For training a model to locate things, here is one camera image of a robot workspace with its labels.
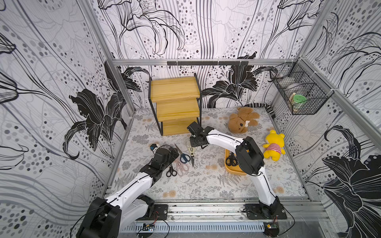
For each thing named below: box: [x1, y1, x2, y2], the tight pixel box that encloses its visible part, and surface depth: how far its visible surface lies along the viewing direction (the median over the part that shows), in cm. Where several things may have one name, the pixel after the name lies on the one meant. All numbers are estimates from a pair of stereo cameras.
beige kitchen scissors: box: [187, 145, 197, 168], surface depth 95 cm
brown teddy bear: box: [228, 106, 260, 134], surface depth 103 cm
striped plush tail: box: [243, 102, 276, 119], surface depth 121 cm
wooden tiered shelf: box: [148, 72, 202, 137], surface depth 95 cm
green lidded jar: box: [292, 94, 308, 104], surface depth 81 cm
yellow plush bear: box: [262, 129, 286, 162], surface depth 94 cm
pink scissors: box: [176, 161, 189, 177], surface depth 90 cm
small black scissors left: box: [165, 164, 178, 178], surface depth 88 cm
